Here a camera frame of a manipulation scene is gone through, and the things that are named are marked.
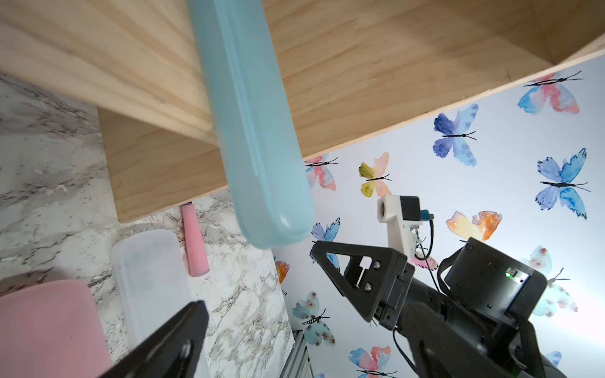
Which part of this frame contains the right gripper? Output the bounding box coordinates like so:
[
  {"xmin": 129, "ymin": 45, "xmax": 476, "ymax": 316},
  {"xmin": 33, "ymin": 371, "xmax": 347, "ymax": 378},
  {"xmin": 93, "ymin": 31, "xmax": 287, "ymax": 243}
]
[{"xmin": 310, "ymin": 239, "xmax": 564, "ymax": 377}]

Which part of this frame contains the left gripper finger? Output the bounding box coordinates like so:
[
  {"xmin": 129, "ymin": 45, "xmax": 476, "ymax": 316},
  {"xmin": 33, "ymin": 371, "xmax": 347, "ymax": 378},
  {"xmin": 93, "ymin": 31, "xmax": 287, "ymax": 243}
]
[{"xmin": 102, "ymin": 301, "xmax": 209, "ymax": 377}]

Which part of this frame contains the white pencil case shelf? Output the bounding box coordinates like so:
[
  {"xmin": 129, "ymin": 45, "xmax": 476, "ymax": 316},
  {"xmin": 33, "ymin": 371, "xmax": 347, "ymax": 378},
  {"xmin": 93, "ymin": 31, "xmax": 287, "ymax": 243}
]
[{"xmin": 110, "ymin": 230, "xmax": 210, "ymax": 377}]

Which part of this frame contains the pink pencil case shelf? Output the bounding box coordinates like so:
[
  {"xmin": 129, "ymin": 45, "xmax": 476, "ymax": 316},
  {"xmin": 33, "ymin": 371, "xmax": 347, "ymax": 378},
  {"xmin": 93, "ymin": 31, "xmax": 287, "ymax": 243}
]
[{"xmin": 1, "ymin": 280, "xmax": 112, "ymax": 377}]

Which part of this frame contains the teal pencil case shelf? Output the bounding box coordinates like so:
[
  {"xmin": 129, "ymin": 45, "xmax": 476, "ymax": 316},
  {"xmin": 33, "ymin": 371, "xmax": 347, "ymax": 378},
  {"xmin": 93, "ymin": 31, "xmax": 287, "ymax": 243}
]
[{"xmin": 187, "ymin": 1, "xmax": 314, "ymax": 250}]

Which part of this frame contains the wooden two-tier shelf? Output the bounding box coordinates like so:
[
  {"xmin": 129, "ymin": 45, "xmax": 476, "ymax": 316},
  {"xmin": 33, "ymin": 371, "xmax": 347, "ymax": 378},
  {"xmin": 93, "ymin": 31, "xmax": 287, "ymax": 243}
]
[{"xmin": 1, "ymin": 1, "xmax": 604, "ymax": 223}]

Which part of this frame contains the purple toy garden fork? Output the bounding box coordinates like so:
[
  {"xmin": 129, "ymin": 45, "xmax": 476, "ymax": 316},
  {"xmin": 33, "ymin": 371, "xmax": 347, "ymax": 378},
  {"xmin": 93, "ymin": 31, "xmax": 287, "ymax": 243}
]
[{"xmin": 181, "ymin": 203, "xmax": 210, "ymax": 277}]

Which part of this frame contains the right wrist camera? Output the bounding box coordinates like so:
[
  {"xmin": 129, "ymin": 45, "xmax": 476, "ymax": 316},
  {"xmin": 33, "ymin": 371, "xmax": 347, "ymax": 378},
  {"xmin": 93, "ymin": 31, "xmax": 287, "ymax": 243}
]
[{"xmin": 377, "ymin": 195, "xmax": 438, "ymax": 271}]

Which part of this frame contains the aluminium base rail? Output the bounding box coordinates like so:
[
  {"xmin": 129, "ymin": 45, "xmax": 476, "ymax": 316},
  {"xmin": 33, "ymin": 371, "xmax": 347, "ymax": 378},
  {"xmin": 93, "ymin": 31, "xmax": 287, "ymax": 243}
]
[{"xmin": 280, "ymin": 331, "xmax": 314, "ymax": 378}]

